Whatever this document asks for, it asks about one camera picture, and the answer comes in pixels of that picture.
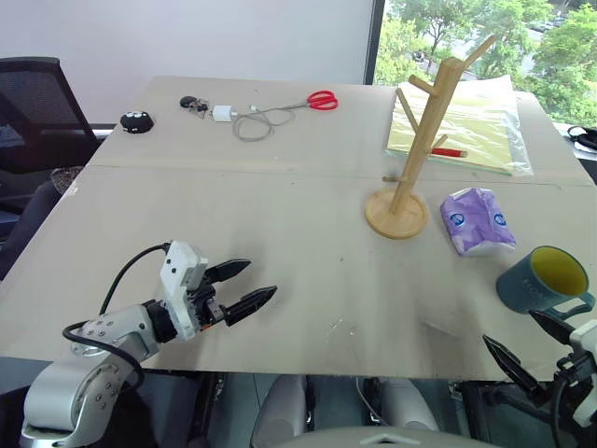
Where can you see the purple tissue pack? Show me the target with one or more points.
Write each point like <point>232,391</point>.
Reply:
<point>476,221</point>

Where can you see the wooden mug tree stand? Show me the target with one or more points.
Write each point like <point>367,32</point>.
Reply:
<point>396,217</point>

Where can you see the red marker pen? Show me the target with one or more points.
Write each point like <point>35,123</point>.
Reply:
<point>445,152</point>

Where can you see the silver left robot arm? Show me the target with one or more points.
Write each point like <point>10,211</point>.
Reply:
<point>116,329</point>

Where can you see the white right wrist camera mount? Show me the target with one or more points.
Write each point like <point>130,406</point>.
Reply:
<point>587,338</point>

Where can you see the teal mug yellow inside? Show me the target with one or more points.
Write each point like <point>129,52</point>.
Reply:
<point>522,289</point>

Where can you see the black object with white band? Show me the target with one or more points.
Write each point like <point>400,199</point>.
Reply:
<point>583,135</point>

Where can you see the black mesh office chair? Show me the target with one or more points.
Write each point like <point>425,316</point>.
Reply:
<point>37,116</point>

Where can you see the white charger plug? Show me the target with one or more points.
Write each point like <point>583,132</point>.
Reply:
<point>221,113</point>

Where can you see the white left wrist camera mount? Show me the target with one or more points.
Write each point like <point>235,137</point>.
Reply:
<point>177,280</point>

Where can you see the dark window frame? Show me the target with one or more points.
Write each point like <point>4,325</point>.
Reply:
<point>374,42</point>

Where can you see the clear bag with yellow sheet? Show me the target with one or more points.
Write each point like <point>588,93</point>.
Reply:
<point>471,126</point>

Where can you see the grey robot torso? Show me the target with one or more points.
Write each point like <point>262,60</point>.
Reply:
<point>387,438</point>

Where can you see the black key bundle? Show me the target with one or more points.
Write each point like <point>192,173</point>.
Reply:
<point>189,101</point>

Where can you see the grey rounded robot leg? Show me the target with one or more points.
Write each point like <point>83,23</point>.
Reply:
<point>280,410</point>
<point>410,403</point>

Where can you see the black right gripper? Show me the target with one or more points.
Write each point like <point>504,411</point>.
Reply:
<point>564,380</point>

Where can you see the black round object white dots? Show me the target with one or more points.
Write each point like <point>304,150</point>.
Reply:
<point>136,122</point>

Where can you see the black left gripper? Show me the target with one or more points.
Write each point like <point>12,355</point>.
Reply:
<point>204,303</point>

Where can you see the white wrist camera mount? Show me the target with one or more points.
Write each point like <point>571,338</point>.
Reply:
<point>177,280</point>
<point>587,338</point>

